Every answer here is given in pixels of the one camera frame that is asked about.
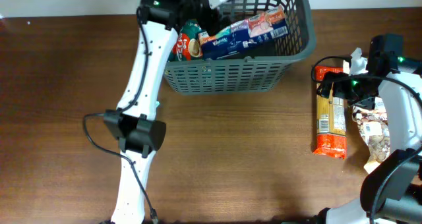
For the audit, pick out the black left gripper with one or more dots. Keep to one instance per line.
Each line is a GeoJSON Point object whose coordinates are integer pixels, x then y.
{"type": "Point", "coordinates": [208, 19]}

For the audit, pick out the grey plastic basket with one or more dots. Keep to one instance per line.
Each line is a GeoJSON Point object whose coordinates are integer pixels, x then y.
{"type": "Point", "coordinates": [258, 71]}

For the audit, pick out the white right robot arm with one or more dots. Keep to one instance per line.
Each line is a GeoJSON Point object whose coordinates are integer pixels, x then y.
{"type": "Point", "coordinates": [388, 194]}

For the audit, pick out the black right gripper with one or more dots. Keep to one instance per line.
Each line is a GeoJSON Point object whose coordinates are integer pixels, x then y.
{"type": "Point", "coordinates": [339, 91]}

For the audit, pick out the colourful tissue multipack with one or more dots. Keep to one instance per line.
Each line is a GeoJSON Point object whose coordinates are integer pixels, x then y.
{"type": "Point", "coordinates": [245, 34]}

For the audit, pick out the red spaghetti packet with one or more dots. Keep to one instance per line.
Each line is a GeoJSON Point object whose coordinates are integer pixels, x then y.
{"type": "Point", "coordinates": [330, 117]}

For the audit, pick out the beige brown snack bag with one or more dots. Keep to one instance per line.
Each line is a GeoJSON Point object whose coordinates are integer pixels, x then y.
{"type": "Point", "coordinates": [373, 128]}

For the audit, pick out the green coffee bag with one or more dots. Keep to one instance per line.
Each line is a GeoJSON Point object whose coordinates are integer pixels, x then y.
{"type": "Point", "coordinates": [187, 47]}

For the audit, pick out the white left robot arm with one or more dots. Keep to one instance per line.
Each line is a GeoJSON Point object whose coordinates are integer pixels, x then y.
{"type": "Point", "coordinates": [133, 123]}

